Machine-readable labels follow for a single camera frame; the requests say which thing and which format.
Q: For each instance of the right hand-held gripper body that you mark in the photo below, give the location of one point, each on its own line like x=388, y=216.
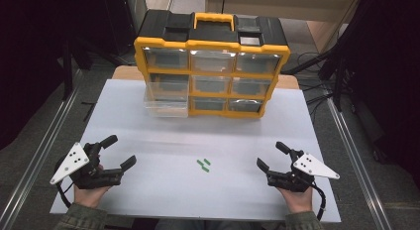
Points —
x=313, y=166

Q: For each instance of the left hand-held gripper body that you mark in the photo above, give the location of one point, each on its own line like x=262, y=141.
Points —
x=71, y=162

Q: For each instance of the pulled-out clear plastic drawer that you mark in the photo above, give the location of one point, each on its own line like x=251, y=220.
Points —
x=166, y=106

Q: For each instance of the yellow and black organizer cabinet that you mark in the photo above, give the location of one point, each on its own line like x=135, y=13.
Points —
x=211, y=35

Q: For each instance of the person's right hand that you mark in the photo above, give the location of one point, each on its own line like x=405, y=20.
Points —
x=297, y=200

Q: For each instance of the person's left hand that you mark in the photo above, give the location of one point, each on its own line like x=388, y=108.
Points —
x=89, y=196

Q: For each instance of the white table mat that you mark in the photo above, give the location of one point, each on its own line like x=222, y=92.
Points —
x=171, y=190

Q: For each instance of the black metal stand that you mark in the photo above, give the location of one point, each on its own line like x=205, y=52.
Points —
x=338, y=84
x=67, y=74

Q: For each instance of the set of closed clear drawers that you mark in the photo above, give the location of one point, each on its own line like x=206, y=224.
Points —
x=211, y=62

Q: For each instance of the dark curtain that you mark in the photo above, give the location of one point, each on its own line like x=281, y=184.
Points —
x=29, y=58
x=389, y=74

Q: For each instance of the metal floor rail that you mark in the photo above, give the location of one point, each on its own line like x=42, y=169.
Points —
x=360, y=164
x=36, y=157

